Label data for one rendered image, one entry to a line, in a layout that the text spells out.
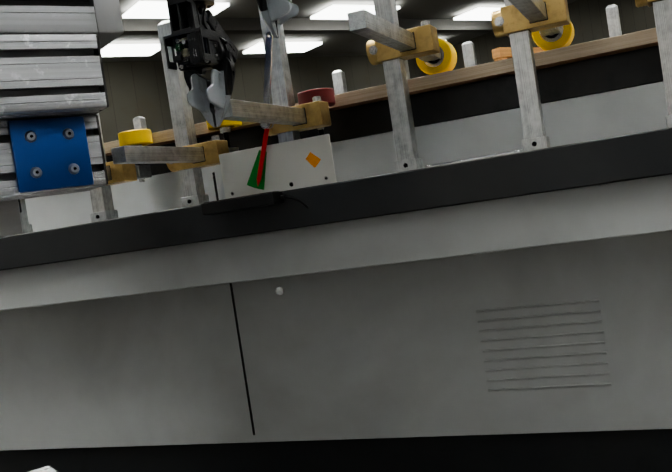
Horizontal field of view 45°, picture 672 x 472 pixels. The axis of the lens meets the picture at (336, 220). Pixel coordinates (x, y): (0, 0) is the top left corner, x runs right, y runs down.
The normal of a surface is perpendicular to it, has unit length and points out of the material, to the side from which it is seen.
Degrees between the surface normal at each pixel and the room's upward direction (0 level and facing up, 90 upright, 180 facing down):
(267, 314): 90
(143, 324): 90
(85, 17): 90
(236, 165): 90
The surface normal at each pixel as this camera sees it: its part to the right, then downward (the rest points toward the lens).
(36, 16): 0.56, -0.07
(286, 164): -0.37, 0.07
